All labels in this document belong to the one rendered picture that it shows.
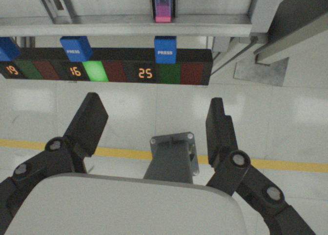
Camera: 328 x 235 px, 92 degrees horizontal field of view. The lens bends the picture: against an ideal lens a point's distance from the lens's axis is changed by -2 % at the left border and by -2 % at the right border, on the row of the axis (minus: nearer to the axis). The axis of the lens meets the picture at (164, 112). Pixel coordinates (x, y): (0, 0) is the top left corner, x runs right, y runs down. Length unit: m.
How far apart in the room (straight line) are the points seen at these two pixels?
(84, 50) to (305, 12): 0.24
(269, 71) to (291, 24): 0.75
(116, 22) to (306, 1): 0.19
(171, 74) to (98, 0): 0.12
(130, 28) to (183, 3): 0.06
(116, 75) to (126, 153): 0.77
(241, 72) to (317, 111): 0.44
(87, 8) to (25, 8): 0.07
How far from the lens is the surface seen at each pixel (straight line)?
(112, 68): 0.25
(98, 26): 0.19
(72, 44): 0.23
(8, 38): 0.31
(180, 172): 0.55
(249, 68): 0.96
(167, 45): 0.19
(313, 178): 1.22
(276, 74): 1.01
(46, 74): 0.32
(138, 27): 0.17
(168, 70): 0.23
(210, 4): 0.19
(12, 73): 0.36
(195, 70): 0.23
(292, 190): 1.19
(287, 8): 0.27
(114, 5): 0.20
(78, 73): 0.28
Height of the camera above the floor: 0.89
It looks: 82 degrees down
